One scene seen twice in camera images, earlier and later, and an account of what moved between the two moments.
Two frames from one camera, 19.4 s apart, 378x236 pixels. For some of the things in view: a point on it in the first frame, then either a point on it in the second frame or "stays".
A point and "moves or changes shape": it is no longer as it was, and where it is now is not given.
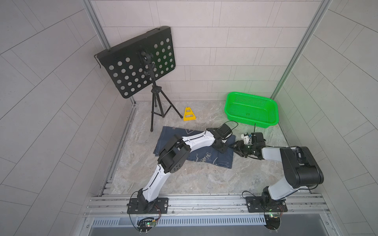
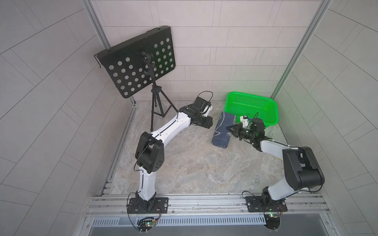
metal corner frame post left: (90, 10) stays
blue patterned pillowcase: (206, 156) moves or changes shape
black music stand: (134, 63) stays
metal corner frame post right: (318, 16) stays
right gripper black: (239, 147) to (238, 128)
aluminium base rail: (209, 215) stays
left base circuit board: (145, 224) stays
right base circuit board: (272, 221) stays
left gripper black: (223, 149) to (206, 123)
